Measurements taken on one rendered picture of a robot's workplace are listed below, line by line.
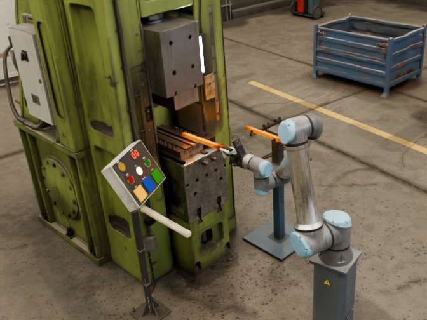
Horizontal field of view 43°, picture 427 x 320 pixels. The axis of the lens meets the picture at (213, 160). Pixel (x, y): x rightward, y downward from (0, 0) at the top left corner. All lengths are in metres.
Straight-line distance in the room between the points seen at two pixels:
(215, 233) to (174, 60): 1.37
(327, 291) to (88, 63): 1.97
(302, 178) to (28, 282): 2.32
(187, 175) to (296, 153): 0.98
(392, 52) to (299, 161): 4.18
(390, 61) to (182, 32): 3.93
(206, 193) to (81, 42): 1.27
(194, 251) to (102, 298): 0.71
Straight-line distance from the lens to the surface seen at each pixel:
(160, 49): 3.17
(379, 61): 6.84
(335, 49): 7.22
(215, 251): 3.97
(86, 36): 3.42
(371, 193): 4.87
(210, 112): 3.74
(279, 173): 3.15
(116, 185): 2.96
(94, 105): 3.58
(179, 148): 3.50
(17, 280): 4.31
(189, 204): 3.57
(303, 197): 2.78
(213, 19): 3.61
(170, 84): 3.25
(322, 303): 3.26
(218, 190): 3.72
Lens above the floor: 2.53
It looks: 28 degrees down
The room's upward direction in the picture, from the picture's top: 5 degrees counter-clockwise
